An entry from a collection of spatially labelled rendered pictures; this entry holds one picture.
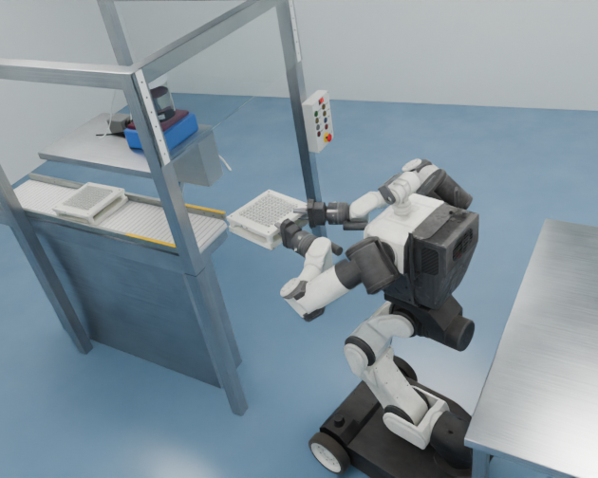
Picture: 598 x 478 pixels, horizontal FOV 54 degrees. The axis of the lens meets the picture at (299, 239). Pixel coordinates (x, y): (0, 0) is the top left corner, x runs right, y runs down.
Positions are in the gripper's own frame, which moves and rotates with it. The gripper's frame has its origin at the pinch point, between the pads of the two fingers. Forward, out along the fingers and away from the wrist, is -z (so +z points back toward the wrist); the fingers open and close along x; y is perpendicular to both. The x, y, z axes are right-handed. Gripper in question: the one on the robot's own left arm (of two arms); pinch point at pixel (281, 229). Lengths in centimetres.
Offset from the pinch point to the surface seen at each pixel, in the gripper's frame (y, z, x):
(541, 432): -2, 111, 14
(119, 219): -31, -85, 17
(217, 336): -27, -23, 53
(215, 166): 1.2, -41.7, -12.0
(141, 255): -35, -59, 22
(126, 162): -33, -46, -29
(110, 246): -42, -77, 22
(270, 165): 140, -207, 114
